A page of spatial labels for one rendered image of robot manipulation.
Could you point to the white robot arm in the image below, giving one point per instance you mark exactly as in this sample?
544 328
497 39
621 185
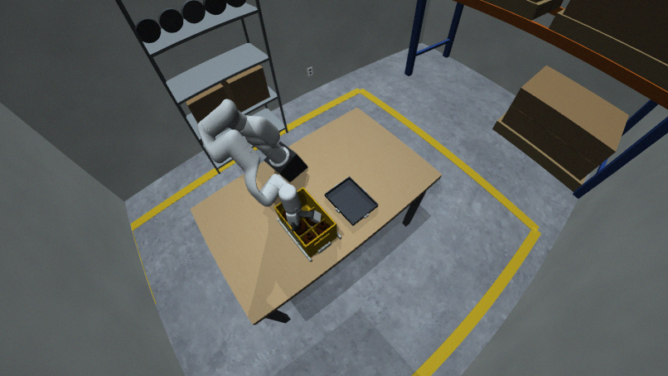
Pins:
258 131

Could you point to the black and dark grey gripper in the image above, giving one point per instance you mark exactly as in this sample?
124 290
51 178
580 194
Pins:
294 220

